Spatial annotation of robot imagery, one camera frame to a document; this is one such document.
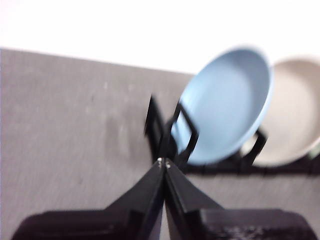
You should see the black plate rack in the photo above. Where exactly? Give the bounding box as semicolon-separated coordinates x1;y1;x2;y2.
143;93;320;177

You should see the blue plate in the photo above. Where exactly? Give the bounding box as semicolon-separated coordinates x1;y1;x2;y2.
171;46;275;167

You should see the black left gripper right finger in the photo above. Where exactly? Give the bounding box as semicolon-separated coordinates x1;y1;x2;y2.
163;159;320;240

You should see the white plate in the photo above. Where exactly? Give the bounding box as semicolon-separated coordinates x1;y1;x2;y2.
252;57;320;166

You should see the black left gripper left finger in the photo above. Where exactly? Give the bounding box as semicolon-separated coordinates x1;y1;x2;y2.
11;157;167;240

